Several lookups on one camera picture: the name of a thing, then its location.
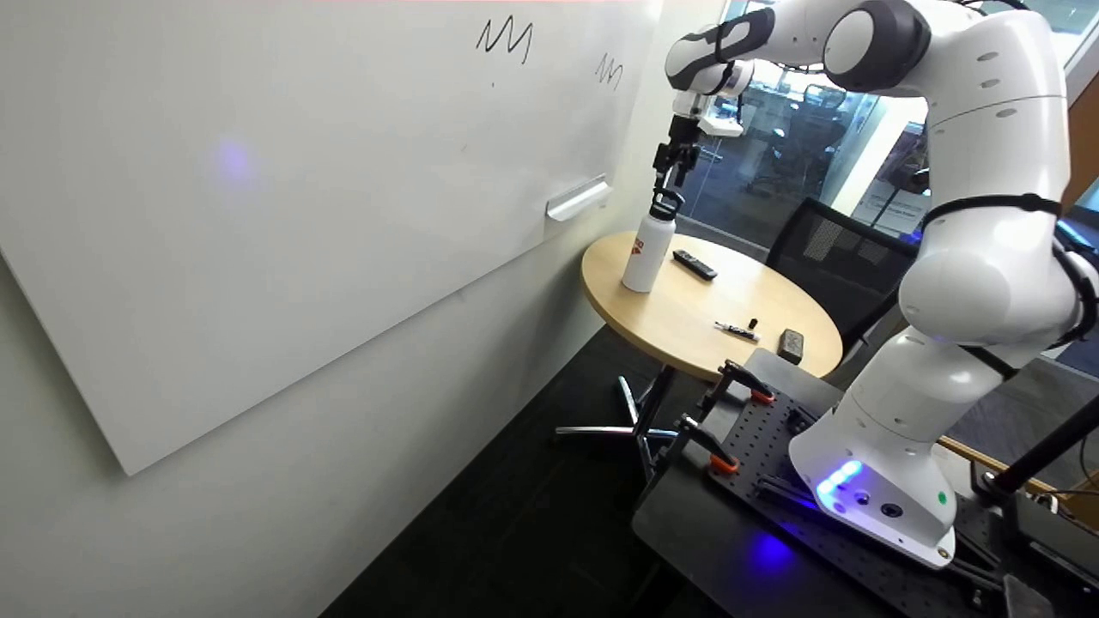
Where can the black clamp with orange tip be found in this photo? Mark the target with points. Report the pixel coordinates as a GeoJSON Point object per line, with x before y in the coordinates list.
{"type": "Point", "coordinates": [708, 447]}
{"type": "Point", "coordinates": [751, 387]}

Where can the chrome table leg base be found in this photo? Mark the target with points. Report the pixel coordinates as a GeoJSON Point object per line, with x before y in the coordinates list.
{"type": "Point", "coordinates": [623, 430]}

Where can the white whiteboard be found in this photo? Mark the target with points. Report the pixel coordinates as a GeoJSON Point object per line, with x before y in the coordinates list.
{"type": "Point", "coordinates": [287, 209]}

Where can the black stand pole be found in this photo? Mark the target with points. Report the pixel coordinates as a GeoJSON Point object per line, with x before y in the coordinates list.
{"type": "Point", "coordinates": [1040, 447]}

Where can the white bottle with red logo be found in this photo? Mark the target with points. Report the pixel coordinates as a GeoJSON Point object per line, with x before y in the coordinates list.
{"type": "Point", "coordinates": [648, 258]}

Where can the black office chair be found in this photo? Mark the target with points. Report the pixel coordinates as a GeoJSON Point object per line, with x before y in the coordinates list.
{"type": "Point", "coordinates": [844, 258]}

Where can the black remote control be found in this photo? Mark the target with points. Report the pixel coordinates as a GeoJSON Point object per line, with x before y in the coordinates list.
{"type": "Point", "coordinates": [694, 265]}

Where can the white marker pen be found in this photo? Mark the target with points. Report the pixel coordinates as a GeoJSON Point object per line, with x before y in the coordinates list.
{"type": "Point", "coordinates": [735, 331]}

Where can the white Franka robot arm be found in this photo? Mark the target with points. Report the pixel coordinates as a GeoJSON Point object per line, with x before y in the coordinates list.
{"type": "Point", "coordinates": [984, 286]}

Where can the black whiteboard eraser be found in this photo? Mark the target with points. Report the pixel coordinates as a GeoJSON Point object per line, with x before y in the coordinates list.
{"type": "Point", "coordinates": [791, 344]}

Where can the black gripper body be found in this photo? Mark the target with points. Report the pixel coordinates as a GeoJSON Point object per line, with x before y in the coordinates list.
{"type": "Point", "coordinates": [676, 141]}

